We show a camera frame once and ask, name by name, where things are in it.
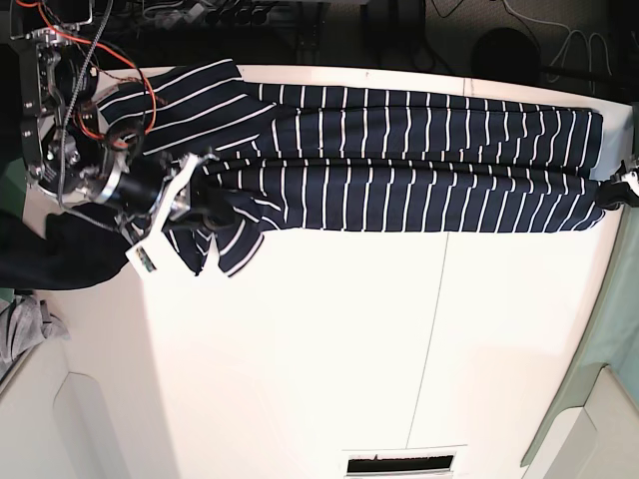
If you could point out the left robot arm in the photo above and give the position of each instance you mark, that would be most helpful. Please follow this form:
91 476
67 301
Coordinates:
628 173

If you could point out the grey crumpled garment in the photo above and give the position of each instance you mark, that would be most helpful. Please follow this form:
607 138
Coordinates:
26 322

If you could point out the black round floor object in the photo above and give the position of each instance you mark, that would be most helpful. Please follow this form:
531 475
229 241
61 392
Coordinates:
505 55

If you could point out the dark navy folded garment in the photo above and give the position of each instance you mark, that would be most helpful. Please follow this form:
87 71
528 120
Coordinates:
73 254

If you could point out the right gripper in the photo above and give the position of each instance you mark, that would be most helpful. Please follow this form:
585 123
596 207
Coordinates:
153 195

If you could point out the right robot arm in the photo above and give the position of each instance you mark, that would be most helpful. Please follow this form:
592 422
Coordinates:
60 126

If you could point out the navy white striped t-shirt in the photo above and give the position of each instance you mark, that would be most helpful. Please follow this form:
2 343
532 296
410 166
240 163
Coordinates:
349 159

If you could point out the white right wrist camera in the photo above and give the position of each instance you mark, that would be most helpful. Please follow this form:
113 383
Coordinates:
143 256

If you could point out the white table vent slot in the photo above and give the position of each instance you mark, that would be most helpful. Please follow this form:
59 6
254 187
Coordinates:
429 462

